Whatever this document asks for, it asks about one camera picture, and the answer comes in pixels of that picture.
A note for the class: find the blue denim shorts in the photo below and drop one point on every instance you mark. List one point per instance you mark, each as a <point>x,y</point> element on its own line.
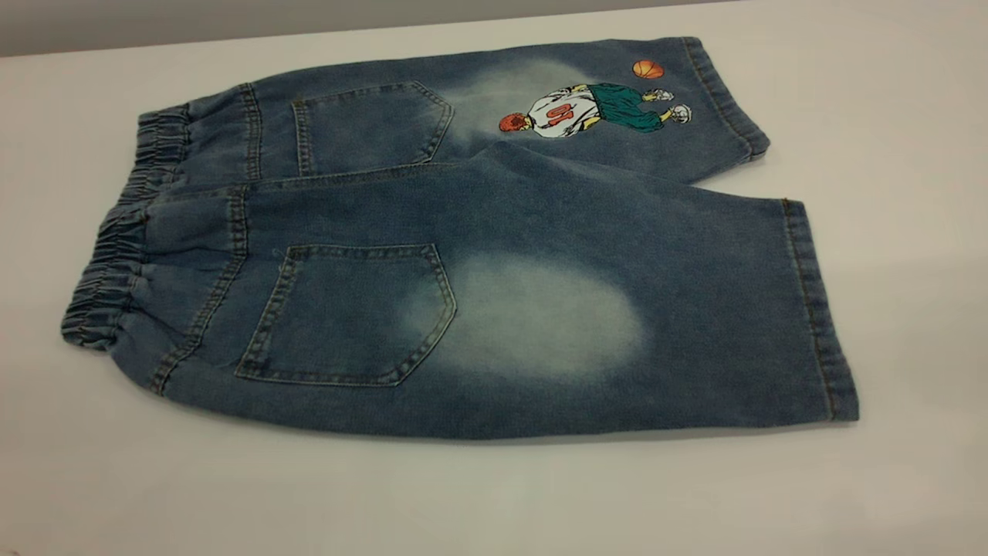
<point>540,232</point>

